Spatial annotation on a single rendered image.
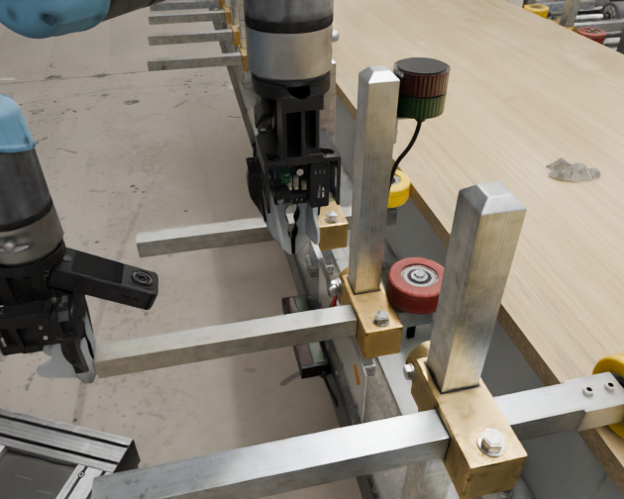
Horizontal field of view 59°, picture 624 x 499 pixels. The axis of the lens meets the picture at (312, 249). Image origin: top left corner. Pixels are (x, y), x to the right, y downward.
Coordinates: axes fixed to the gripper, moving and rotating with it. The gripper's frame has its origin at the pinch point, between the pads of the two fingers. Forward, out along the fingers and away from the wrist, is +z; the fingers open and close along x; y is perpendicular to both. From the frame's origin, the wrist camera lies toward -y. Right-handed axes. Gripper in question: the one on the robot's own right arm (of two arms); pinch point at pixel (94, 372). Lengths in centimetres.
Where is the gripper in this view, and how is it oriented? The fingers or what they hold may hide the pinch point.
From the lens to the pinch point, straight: 75.0
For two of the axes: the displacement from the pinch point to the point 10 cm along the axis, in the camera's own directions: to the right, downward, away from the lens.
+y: -9.7, 1.4, -1.8
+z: 0.0, 8.0, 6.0
